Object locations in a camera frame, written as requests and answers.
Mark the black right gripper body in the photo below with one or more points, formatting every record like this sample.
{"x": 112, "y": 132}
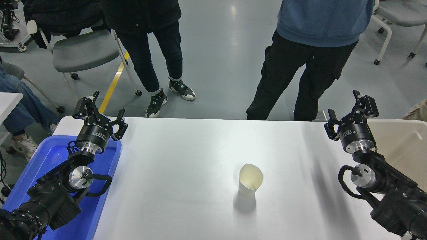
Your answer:
{"x": 356, "y": 133}

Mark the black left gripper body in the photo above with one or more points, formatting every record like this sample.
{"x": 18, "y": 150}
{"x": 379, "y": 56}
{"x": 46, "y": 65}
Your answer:
{"x": 94, "y": 135}

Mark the white paper cup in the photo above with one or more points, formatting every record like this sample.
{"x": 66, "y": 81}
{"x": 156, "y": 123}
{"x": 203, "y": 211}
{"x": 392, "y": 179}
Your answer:
{"x": 247, "y": 191}

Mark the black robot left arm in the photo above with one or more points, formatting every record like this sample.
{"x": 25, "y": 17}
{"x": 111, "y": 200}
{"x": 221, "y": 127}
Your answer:
{"x": 50, "y": 200}

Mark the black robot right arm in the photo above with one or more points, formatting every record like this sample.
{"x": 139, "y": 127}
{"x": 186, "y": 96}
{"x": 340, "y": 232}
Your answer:
{"x": 397, "y": 196}

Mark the large pale bin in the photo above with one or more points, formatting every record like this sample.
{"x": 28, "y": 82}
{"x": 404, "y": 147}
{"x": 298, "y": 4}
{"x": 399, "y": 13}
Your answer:
{"x": 400, "y": 143}

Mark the person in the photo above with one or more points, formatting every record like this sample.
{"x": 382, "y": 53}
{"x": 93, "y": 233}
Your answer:
{"x": 143, "y": 16}
{"x": 317, "y": 20}
{"x": 417, "y": 111}
{"x": 20, "y": 110}

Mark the small white table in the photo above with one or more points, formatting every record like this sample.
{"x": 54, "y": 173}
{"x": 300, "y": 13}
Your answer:
{"x": 8, "y": 103}

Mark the blue plastic tray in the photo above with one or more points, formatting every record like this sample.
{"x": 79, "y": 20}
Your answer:
{"x": 103, "y": 213}

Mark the black jacket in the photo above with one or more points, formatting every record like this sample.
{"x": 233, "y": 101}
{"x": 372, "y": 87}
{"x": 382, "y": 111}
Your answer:
{"x": 56, "y": 13}

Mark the black equipment stand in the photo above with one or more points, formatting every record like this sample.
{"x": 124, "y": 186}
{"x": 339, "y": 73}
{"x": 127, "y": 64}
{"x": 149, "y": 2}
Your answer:
{"x": 10, "y": 33}

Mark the grey chair with white frame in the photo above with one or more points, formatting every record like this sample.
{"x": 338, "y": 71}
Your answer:
{"x": 83, "y": 50}
{"x": 400, "y": 13}
{"x": 15, "y": 70}

